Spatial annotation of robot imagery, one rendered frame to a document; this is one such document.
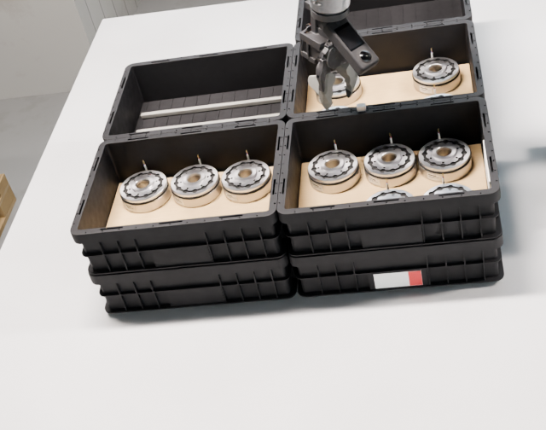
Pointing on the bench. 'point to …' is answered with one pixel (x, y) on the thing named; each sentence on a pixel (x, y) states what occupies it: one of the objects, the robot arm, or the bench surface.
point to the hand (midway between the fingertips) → (339, 99)
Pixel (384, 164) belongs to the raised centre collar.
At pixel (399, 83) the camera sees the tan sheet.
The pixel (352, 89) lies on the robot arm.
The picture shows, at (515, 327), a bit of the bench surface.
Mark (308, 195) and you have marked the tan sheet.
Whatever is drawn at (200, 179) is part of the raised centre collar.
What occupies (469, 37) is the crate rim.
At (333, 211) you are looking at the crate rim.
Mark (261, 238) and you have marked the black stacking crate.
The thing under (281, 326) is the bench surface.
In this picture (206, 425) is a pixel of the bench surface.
